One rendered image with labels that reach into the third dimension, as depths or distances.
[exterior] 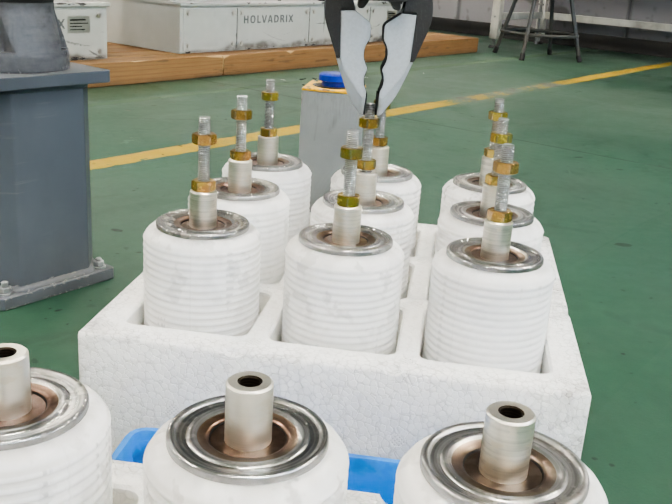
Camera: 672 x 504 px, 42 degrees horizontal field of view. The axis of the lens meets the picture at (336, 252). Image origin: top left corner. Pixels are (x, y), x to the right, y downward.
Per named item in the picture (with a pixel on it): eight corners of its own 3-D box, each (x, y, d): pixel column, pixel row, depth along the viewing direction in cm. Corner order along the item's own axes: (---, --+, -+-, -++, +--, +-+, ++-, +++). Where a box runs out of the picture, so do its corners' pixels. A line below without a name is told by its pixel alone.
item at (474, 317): (473, 504, 68) (501, 287, 62) (388, 448, 75) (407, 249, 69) (549, 465, 74) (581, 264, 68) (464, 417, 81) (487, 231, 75)
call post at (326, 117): (288, 328, 114) (300, 90, 104) (298, 308, 121) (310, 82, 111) (342, 334, 113) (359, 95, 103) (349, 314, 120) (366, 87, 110)
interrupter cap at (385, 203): (386, 222, 76) (387, 215, 76) (308, 208, 79) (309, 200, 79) (414, 203, 83) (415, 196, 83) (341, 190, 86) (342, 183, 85)
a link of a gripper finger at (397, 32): (402, 106, 83) (407, 6, 80) (410, 118, 77) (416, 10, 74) (369, 106, 83) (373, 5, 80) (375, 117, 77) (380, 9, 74)
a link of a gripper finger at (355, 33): (360, 105, 83) (371, 5, 80) (365, 117, 77) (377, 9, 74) (327, 102, 83) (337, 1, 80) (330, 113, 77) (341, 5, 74)
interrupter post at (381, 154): (375, 172, 94) (378, 142, 93) (392, 177, 92) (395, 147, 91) (360, 175, 92) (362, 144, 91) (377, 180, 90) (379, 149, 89)
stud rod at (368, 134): (361, 186, 80) (367, 104, 77) (357, 183, 81) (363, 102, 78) (371, 186, 80) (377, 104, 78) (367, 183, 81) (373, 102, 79)
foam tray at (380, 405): (83, 527, 73) (75, 331, 67) (213, 339, 110) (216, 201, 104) (556, 600, 68) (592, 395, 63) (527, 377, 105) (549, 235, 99)
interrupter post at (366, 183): (370, 210, 80) (373, 175, 78) (346, 206, 80) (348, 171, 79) (379, 205, 82) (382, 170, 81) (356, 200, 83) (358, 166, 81)
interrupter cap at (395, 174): (374, 165, 97) (375, 158, 97) (426, 179, 92) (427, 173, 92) (325, 173, 92) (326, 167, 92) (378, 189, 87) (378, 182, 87)
